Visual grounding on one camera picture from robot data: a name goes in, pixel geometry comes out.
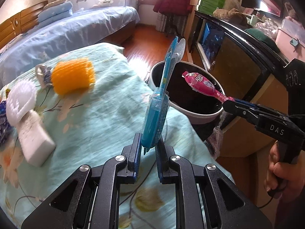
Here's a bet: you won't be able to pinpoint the blue toothbrush blister pack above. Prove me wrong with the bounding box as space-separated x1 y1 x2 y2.
141 37 186 154

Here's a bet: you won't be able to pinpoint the pink candy wrapper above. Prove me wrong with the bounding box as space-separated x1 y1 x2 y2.
182 71 235 103

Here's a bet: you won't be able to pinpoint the blue silver wrapper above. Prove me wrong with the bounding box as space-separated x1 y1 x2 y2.
35 64 53 88

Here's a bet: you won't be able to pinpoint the pink storage box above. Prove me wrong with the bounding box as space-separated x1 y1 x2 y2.
275 17 304 61

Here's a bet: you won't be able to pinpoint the large bed blue cover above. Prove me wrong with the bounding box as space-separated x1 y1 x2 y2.
1 6 140 86

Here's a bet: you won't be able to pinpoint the person's right hand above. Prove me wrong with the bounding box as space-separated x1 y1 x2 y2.
264 141 304 203

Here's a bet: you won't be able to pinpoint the round black trash bin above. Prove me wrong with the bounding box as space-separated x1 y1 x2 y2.
148 60 226 125

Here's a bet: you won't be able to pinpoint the black glossy tv cabinet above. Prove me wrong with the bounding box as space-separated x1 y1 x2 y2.
189 10 288 157

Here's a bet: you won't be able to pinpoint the dark blue snack bag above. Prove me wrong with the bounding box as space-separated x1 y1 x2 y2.
0 100 12 144

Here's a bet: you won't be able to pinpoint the blue folded pillows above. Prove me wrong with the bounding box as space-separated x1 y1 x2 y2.
38 0 73 26

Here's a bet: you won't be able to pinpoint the light green floral bedsheet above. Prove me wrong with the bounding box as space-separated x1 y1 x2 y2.
1 43 234 228

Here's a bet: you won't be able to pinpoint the white foam fruit net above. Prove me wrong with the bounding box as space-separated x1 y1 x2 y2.
6 80 37 127

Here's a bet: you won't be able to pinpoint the white foam block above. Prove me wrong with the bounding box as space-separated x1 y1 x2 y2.
16 110 56 167

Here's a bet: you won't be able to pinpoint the brown plush toy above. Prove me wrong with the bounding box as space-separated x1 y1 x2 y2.
213 8 248 26

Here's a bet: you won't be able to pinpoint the dark red hanging jacket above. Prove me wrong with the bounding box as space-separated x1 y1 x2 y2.
153 0 192 16

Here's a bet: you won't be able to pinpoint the green boxes stack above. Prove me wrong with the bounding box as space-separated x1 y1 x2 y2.
197 0 225 15

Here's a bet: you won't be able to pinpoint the wooden headboard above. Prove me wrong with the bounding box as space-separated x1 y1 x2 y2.
0 1 48 48

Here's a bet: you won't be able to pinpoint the orange foam fruit net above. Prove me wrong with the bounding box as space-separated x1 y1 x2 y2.
51 58 95 96

